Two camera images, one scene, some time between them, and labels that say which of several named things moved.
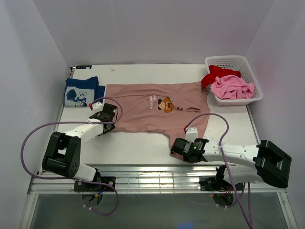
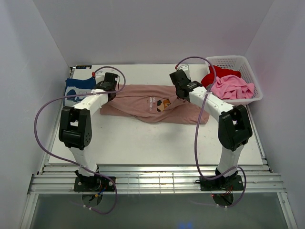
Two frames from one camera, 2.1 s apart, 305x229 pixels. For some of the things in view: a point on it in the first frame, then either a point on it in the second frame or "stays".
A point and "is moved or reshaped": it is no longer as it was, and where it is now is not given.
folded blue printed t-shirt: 83,93 stays
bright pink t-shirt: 232,87 stays
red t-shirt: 215,71 stays
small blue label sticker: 84,67 stays
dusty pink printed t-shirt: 169,108 is moved or reshaped
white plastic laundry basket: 240,63 stays
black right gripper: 185,159 -> 189,81
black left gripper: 113,127 -> 100,84
